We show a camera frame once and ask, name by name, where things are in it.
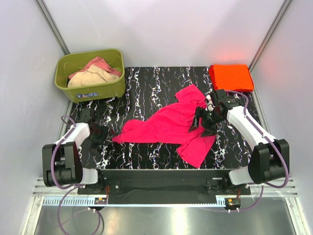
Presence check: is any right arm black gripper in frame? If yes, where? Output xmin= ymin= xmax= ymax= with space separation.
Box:
xmin=188 ymin=107 xmax=224 ymax=138

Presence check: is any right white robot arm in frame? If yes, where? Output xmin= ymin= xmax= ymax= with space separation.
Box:
xmin=189 ymin=104 xmax=290 ymax=194

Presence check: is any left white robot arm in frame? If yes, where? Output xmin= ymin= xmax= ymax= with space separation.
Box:
xmin=42 ymin=120 xmax=109 ymax=194

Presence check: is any folded orange t shirt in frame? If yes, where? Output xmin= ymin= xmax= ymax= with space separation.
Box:
xmin=208 ymin=64 xmax=254 ymax=92

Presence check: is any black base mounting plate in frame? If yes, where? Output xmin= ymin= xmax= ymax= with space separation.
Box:
xmin=78 ymin=169 xmax=251 ymax=207

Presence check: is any olive green plastic bin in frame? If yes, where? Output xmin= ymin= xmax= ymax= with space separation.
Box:
xmin=54 ymin=49 xmax=126 ymax=103

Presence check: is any beige t shirt in bin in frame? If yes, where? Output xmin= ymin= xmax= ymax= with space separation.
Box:
xmin=67 ymin=65 xmax=119 ymax=88

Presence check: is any dusty pink t shirt in bin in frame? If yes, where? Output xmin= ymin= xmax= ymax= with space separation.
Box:
xmin=68 ymin=56 xmax=122 ymax=79

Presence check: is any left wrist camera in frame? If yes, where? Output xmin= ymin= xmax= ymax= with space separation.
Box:
xmin=81 ymin=108 xmax=96 ymax=122

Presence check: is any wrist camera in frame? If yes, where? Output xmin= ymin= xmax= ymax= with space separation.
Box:
xmin=81 ymin=108 xmax=96 ymax=122
xmin=206 ymin=89 xmax=245 ymax=111

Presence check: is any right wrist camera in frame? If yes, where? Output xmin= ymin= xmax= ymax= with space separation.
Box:
xmin=206 ymin=89 xmax=245 ymax=111

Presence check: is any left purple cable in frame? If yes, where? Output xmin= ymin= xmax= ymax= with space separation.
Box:
xmin=50 ymin=115 xmax=105 ymax=235

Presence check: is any purple cable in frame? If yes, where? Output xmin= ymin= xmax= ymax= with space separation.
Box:
xmin=202 ymin=90 xmax=291 ymax=213
xmin=50 ymin=115 xmax=105 ymax=235

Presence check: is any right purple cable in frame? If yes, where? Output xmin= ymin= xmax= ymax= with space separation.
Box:
xmin=202 ymin=90 xmax=291 ymax=213

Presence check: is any aluminium rail frame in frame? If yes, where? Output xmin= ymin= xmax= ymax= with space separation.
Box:
xmin=23 ymin=180 xmax=311 ymax=235

